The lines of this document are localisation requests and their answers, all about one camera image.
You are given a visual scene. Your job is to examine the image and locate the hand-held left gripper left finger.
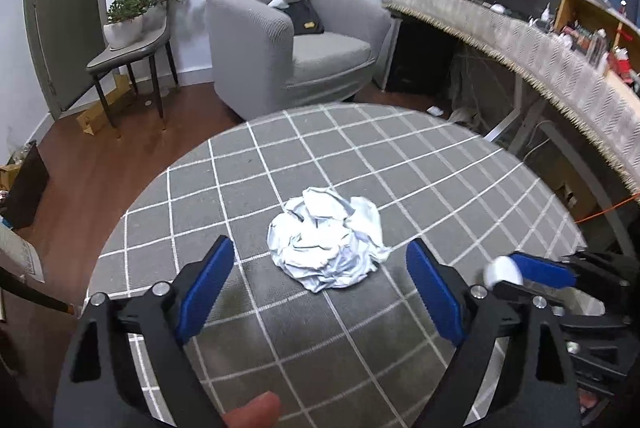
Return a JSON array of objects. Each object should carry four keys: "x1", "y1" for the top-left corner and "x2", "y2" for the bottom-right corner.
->
[{"x1": 52, "y1": 235, "x2": 236, "y2": 428}]

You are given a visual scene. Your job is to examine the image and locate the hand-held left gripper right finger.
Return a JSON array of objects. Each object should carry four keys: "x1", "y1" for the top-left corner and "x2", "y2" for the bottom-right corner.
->
[{"x1": 405, "y1": 238, "x2": 583, "y2": 428}]

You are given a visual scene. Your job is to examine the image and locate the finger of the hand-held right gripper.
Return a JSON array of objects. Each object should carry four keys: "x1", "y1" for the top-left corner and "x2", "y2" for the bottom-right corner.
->
[
  {"x1": 510, "y1": 248, "x2": 632, "y2": 291},
  {"x1": 492, "y1": 280, "x2": 631, "y2": 324}
]

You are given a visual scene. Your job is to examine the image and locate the small white ball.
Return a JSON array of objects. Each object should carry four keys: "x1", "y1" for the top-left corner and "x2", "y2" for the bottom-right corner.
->
[{"x1": 482, "y1": 256, "x2": 524, "y2": 291}]

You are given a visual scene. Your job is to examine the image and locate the small white paper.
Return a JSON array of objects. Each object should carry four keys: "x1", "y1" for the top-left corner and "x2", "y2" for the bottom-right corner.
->
[{"x1": 267, "y1": 186, "x2": 393, "y2": 294}]

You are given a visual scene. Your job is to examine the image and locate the person's left hand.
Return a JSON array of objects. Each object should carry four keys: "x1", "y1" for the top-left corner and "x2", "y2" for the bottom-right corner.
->
[{"x1": 221, "y1": 390, "x2": 282, "y2": 428}]

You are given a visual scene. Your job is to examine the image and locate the grey checked tablecloth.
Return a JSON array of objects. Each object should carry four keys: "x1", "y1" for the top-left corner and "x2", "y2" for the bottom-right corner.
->
[{"x1": 85, "y1": 103, "x2": 606, "y2": 428}]

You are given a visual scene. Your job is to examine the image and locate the brown cardboard box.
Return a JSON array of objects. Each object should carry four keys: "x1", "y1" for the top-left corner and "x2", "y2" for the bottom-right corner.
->
[{"x1": 76, "y1": 75, "x2": 138, "y2": 136}]

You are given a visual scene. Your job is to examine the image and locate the dark open box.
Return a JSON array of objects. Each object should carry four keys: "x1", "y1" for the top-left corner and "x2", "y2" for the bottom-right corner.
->
[{"x1": 0, "y1": 143, "x2": 51, "y2": 230}]

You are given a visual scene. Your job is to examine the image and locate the grey fringed desk cloth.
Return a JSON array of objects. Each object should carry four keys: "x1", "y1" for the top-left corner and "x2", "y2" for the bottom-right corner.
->
[{"x1": 381, "y1": 0, "x2": 640, "y2": 195}]

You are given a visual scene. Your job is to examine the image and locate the grey armchair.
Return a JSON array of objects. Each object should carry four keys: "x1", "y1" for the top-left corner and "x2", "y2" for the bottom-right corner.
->
[{"x1": 205, "y1": 0, "x2": 393, "y2": 121}]

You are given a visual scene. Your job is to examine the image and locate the grey dining chair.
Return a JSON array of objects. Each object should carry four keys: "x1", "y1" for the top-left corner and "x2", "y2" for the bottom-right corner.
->
[{"x1": 86, "y1": 0, "x2": 181, "y2": 139}]

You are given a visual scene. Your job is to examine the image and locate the open wooden shelf box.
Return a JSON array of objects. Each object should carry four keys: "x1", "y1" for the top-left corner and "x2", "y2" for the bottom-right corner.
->
[{"x1": 554, "y1": 0, "x2": 640, "y2": 100}]

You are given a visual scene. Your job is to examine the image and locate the black bag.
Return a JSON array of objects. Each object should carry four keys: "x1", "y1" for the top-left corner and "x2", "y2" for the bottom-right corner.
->
[{"x1": 285, "y1": 0, "x2": 326, "y2": 35}]

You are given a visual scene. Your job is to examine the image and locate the grey-green door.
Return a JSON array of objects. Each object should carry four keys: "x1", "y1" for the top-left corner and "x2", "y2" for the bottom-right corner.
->
[{"x1": 22, "y1": 0, "x2": 108, "y2": 121}]

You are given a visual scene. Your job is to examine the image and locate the orange cable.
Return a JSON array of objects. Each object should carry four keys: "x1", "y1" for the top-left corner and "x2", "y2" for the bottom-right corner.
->
[{"x1": 575, "y1": 193, "x2": 640, "y2": 225}]

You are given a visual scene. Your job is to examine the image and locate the white desk frame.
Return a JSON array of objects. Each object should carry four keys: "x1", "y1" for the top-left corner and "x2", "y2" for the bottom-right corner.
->
[{"x1": 482, "y1": 73, "x2": 557, "y2": 154}]

